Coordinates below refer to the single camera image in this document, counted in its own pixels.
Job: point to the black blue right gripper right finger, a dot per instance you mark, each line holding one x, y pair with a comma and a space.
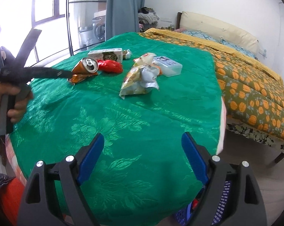
230, 194

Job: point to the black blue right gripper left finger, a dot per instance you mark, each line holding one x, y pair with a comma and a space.
40, 205

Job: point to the crushed orange drink can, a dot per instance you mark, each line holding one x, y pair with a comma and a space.
84, 69

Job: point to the yellow white chip bag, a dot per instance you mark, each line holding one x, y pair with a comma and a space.
140, 80

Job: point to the person's left hand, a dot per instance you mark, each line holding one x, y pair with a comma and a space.
14, 110

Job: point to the red and dark clothing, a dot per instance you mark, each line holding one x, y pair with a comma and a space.
11, 190

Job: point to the crumpled red plastic wrapper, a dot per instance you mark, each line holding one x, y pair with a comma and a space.
110, 66

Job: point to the washing machine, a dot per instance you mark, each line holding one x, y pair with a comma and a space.
98, 24

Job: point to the pink striped bed sheet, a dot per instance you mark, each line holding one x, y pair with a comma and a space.
220, 144

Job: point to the white green cardboard box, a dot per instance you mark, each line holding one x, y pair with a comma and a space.
115, 54

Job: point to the small silver foil wrapper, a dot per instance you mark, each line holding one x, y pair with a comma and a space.
126, 54

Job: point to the orange pumpkin pattern quilt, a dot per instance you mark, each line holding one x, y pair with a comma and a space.
252, 93

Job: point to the green embroidered bedspread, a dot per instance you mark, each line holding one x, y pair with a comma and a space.
142, 175

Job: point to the orange white snack packet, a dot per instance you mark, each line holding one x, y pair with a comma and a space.
145, 59

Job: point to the grey blue curtain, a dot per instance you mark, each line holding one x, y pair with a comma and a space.
122, 17

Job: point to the pile of clothes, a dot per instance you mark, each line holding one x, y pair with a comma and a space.
147, 18

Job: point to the clear plastic storage box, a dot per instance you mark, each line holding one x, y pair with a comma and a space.
168, 67

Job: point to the cream pillow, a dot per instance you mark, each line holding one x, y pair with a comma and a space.
219, 30

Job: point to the wooden bed frame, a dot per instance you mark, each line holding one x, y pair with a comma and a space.
258, 136

